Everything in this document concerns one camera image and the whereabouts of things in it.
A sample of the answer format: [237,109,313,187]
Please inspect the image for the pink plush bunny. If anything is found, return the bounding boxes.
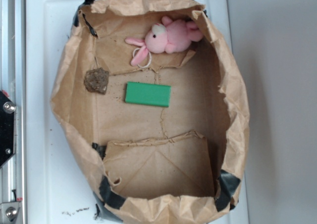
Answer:
[125,16,204,67]

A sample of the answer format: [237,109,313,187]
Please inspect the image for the green rectangular block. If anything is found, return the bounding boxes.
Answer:
[125,82,171,108]

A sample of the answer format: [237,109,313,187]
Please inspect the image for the brown paper bag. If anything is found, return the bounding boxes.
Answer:
[51,0,250,224]

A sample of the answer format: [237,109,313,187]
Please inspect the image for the brown rock chunk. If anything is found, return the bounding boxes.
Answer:
[84,67,109,95]

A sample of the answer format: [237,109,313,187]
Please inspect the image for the white plastic tray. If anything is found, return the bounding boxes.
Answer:
[26,0,249,224]

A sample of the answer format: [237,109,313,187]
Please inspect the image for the black metal bracket plate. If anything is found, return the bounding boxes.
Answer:
[0,91,16,168]

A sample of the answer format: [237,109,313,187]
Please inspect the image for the aluminium frame rail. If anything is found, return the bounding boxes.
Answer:
[0,0,27,224]

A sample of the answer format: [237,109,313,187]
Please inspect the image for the silver corner bracket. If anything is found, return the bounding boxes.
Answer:
[0,202,23,224]

